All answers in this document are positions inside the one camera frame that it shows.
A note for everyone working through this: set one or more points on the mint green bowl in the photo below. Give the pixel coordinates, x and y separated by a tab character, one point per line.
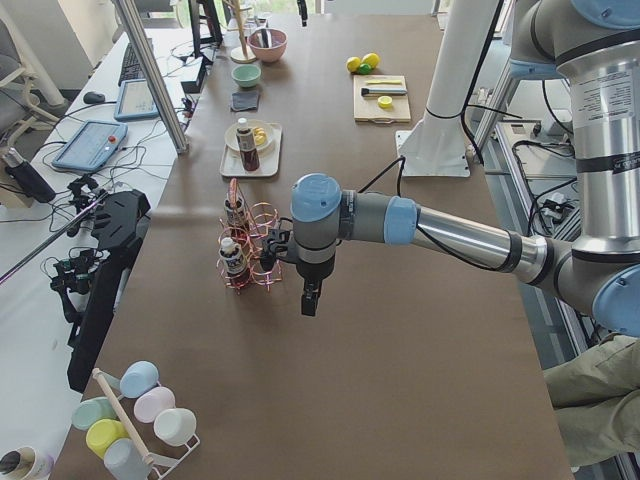
246	75

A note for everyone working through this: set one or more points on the tea bottle front slot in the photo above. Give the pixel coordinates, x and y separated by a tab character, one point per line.
232	256

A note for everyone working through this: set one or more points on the yellow lemon upper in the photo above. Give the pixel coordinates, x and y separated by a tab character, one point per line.
371	59

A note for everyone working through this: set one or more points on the black water bottle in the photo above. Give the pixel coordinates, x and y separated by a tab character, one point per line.
30	181

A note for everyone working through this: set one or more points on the wooden rack handle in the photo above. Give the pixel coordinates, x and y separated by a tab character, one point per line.
105	384

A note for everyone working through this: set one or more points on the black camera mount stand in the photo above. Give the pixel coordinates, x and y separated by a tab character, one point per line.
88	283

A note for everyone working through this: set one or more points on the tea bottle slot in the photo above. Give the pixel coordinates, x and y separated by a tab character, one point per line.
247	147
232	256

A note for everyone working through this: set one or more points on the pink bowl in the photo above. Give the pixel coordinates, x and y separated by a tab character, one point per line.
268	44

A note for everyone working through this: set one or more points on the blue teach pendant far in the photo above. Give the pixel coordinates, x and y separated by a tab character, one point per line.
135	102

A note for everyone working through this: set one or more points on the person in olive clothing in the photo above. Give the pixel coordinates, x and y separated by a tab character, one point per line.
595	397

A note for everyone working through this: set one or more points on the copper wire bottle rack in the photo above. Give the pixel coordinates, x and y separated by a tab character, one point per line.
261	217

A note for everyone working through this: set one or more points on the blue teach pendant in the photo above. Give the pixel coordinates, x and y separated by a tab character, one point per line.
91	146
135	102

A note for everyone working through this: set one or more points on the white round plate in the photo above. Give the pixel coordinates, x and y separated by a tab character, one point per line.
230	135

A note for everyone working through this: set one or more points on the yellow cup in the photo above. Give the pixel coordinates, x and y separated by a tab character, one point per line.
102	434

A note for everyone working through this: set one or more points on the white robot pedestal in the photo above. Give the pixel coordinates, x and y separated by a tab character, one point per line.
436	146

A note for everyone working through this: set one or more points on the wooden cutting board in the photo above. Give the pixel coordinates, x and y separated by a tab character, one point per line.
366	109

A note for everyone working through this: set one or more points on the green lime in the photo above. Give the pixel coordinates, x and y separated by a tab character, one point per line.
364	69

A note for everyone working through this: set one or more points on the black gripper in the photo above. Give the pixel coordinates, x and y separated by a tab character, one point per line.
312	271

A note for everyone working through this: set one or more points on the yellow lemon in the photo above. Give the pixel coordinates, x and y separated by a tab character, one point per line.
371	59
353	63

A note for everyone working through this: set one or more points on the glazed ring pastry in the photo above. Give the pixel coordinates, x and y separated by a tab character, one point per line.
259	135

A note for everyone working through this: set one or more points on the white cup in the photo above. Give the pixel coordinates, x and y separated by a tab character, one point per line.
175	426

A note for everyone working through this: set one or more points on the yellow plastic knife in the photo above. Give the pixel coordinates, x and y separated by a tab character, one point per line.
383	81

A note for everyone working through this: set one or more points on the tea bottle handle side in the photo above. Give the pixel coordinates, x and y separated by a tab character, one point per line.
235	212

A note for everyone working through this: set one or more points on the half lemon slice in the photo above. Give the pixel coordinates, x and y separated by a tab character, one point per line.
385	102

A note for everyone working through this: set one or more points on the black keyboard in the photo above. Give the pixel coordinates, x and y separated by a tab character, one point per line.
130	66

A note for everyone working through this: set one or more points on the black computer mouse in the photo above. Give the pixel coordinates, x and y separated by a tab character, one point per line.
93	98

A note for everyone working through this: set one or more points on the aluminium frame post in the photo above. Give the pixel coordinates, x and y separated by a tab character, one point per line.
132	24

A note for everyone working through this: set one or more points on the light blue cup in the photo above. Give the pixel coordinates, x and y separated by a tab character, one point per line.
139	378

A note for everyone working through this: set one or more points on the grey blue cup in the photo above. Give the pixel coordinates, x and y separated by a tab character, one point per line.
124	462

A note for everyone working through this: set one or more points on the cream serving tray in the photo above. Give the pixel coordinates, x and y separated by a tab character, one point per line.
231	164

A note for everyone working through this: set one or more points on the pink cup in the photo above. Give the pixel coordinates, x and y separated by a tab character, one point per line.
149	405

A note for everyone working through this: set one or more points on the pale green cup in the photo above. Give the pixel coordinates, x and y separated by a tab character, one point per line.
90	411

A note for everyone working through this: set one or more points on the blue teach pendant near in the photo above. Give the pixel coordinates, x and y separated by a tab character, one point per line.
91	146

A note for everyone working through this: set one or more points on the yellow lemon lower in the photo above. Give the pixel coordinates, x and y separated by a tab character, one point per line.
353	63

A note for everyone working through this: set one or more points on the wooden mug tree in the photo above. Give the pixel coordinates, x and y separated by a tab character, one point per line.
241	54

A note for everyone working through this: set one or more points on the grey folded cloth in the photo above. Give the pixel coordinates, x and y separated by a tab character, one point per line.
245	101

